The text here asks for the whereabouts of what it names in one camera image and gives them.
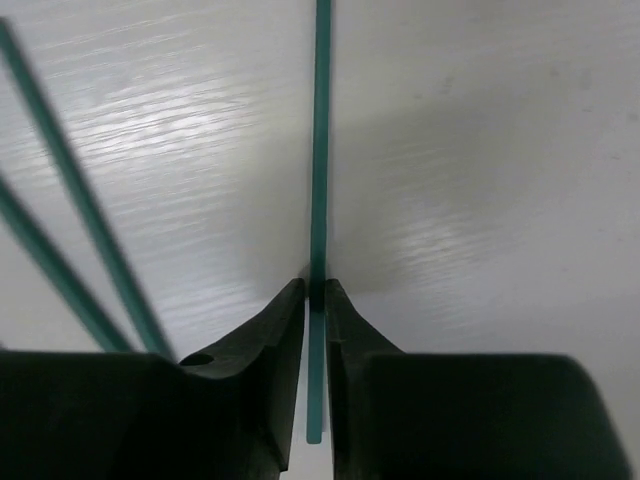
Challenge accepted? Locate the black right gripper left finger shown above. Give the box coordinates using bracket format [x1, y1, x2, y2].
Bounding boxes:
[1, 278, 305, 479]

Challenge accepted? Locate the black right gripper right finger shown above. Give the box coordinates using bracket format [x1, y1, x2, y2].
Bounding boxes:
[325, 279, 632, 479]

